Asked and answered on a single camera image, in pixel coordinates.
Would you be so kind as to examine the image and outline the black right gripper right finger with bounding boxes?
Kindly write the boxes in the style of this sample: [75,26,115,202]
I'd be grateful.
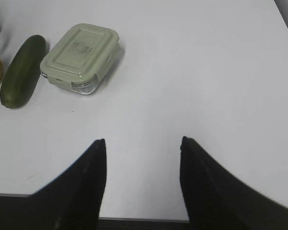
[180,137,288,230]

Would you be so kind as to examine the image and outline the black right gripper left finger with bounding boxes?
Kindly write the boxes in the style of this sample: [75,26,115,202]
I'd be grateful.
[0,139,107,230]

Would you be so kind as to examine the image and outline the green cucumber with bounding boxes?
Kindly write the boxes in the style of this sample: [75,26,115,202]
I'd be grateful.
[0,34,47,109]

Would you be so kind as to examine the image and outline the green lidded glass container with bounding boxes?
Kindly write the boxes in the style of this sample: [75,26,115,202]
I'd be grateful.
[40,23,120,95]

